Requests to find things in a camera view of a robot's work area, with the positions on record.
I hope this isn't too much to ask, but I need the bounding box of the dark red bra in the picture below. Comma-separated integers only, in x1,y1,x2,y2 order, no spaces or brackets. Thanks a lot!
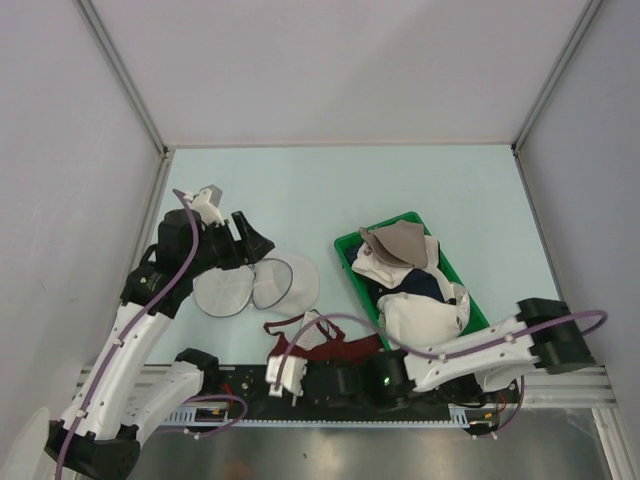
263,315,383,365

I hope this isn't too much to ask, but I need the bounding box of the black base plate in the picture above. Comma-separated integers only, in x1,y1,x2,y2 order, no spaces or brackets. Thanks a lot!
199,363,521,422

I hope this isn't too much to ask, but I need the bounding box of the light blue cable duct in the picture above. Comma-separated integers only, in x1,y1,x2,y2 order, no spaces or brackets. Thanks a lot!
163,402,232,427

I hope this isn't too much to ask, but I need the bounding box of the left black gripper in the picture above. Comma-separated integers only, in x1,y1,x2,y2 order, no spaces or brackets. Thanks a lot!
185,211,274,277

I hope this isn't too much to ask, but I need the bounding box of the white mesh laundry bag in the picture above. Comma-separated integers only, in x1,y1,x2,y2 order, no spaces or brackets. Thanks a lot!
193,251,320,318

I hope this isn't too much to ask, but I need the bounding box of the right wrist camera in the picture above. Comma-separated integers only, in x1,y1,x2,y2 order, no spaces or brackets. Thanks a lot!
265,355,307,397

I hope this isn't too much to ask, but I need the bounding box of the beige bra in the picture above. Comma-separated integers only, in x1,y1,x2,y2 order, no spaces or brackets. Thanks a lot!
359,220,428,268

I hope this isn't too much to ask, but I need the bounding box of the right aluminium frame post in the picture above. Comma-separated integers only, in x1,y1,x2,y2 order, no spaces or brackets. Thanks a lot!
511,0,607,156

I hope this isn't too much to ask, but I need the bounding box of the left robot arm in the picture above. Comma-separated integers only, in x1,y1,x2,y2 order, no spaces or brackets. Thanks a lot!
45,207,275,479

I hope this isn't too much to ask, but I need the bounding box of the aluminium frame post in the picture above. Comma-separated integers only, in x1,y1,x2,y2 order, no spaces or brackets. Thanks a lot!
511,0,607,156
73,0,168,158

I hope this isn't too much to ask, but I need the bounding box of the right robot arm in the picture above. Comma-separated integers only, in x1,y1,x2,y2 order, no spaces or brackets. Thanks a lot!
301,298,608,411

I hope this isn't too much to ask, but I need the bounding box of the navy blue garment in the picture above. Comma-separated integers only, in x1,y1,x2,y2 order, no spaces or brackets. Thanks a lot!
399,269,445,302

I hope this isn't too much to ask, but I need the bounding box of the white bra in basket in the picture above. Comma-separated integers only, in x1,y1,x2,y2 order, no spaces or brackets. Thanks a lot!
377,289,471,348

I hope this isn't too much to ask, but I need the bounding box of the left aluminium frame post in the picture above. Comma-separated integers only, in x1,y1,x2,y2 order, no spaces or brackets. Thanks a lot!
73,0,168,158

